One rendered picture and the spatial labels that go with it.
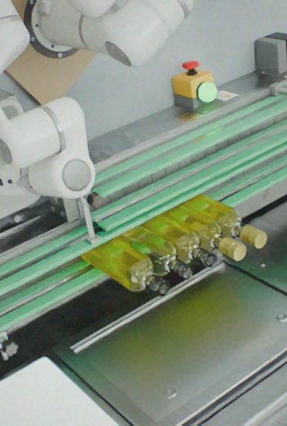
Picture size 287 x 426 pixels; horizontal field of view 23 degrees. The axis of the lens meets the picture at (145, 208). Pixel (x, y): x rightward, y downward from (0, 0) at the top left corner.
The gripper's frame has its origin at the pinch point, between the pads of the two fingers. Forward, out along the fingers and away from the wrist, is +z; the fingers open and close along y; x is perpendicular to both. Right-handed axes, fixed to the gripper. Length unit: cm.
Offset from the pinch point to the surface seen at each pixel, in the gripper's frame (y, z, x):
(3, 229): -0.4, 13.0, -13.0
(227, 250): 29.6, -19.3, -27.4
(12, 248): -2.5, 5.4, -15.5
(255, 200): 62, 9, -32
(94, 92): 29.4, 12.4, 6.8
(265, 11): 83, 11, 11
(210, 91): 54, 4, -1
